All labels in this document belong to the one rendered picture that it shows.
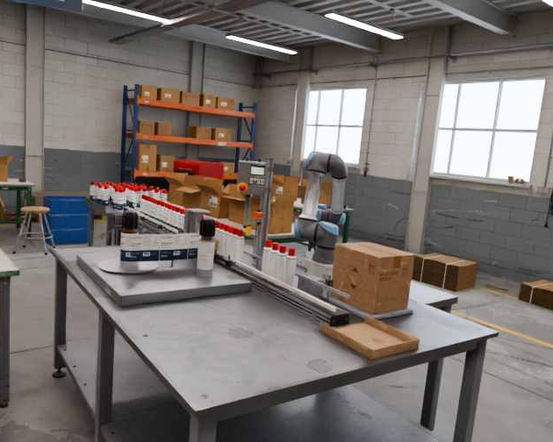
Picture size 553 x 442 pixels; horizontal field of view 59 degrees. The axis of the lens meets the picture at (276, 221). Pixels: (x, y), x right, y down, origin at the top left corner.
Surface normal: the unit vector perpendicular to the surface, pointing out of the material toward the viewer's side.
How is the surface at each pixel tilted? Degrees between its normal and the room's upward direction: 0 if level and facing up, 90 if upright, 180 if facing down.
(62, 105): 90
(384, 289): 90
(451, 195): 90
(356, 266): 90
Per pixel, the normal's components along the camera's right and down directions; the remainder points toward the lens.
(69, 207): 0.61, 0.17
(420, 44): -0.78, 0.03
